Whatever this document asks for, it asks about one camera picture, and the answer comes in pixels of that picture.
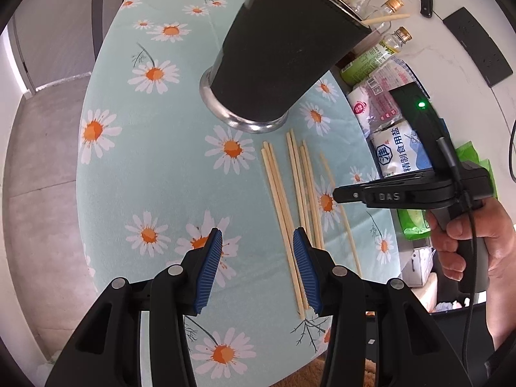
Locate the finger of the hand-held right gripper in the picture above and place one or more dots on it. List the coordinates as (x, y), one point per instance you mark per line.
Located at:
(348, 195)

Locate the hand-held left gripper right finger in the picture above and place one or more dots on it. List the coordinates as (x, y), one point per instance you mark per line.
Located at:
(307, 274)

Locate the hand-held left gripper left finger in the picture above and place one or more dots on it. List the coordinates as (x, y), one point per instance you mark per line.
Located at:
(209, 274)

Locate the pile of wooden chopsticks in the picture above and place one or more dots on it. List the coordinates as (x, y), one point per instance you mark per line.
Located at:
(309, 201)

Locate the black cup with metal base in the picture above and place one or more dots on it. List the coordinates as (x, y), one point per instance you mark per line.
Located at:
(282, 48)

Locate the person's right forearm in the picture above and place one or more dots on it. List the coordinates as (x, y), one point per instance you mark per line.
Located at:
(504, 318)

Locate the person's right hand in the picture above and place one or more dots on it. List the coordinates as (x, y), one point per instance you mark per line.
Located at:
(496, 234)

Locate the white blue salt packet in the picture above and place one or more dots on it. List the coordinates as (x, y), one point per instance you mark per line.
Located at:
(397, 153)

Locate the pink white sugar packet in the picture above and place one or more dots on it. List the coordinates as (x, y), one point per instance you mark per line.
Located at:
(365, 109)

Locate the green plastic bag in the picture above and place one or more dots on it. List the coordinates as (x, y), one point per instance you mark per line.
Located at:
(415, 225)

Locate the green label glass bottle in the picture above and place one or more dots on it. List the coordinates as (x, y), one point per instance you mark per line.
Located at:
(371, 62)

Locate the white cardboard box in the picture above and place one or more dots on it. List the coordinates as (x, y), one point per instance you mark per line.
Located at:
(419, 266)

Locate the red label gold cap bottle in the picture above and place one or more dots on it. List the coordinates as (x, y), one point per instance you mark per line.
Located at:
(393, 5)

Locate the black wall socket panel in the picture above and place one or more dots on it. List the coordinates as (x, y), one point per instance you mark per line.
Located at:
(477, 46)

